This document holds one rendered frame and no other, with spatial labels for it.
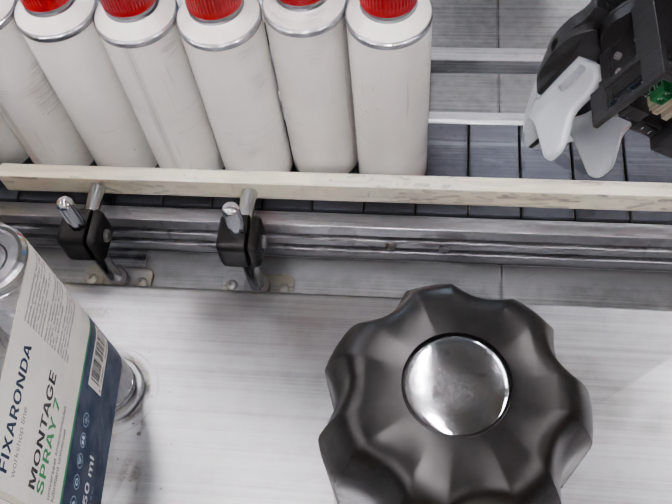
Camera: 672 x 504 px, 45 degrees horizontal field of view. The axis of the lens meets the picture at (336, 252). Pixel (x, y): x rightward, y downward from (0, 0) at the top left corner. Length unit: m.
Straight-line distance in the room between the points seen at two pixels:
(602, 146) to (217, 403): 0.30
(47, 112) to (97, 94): 0.05
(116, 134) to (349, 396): 0.40
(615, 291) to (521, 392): 0.42
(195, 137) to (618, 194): 0.29
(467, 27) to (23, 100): 0.40
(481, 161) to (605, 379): 0.19
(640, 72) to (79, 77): 0.34
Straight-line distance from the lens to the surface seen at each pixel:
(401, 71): 0.50
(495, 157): 0.63
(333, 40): 0.50
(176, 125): 0.57
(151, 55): 0.52
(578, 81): 0.52
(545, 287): 0.63
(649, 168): 0.65
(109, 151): 0.61
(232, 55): 0.50
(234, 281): 0.64
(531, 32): 0.78
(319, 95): 0.53
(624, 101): 0.46
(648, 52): 0.46
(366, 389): 0.23
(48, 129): 0.62
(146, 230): 0.65
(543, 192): 0.57
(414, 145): 0.56
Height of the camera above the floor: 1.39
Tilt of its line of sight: 61 degrees down
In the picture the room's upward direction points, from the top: 9 degrees counter-clockwise
